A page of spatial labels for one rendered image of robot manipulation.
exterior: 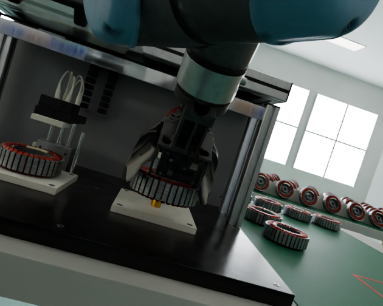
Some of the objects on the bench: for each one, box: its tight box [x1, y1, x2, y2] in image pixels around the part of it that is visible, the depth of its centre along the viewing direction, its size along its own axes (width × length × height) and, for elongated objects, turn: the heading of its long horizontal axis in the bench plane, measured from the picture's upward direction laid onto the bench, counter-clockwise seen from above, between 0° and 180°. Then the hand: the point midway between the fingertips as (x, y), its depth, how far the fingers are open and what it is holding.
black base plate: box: [0, 139, 295, 306], centre depth 63 cm, size 47×64×2 cm
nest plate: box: [0, 155, 78, 195], centre depth 60 cm, size 15×15×1 cm
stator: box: [244, 205, 282, 226], centre depth 99 cm, size 11×11×4 cm
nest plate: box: [110, 188, 197, 235], centre depth 63 cm, size 15×15×1 cm
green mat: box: [239, 202, 383, 306], centre depth 93 cm, size 94×61×1 cm, turn 105°
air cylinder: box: [36, 138, 77, 172], centre depth 75 cm, size 5×8×6 cm
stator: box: [0, 141, 65, 178], centre depth 60 cm, size 11×11×4 cm
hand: (164, 187), depth 55 cm, fingers closed on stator, 13 cm apart
